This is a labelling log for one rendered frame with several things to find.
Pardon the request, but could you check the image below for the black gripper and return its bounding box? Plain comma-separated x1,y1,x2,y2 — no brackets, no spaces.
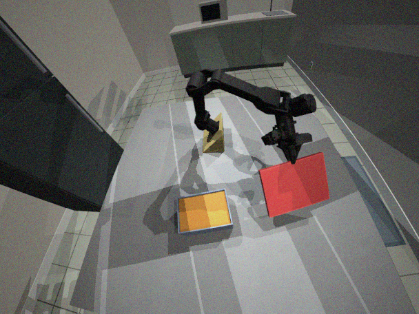
273,118,313,164

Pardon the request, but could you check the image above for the red box lid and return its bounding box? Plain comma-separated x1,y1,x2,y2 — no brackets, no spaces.
258,152,330,218

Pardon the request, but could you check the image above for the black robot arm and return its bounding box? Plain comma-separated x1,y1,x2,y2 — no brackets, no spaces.
185,69,317,145

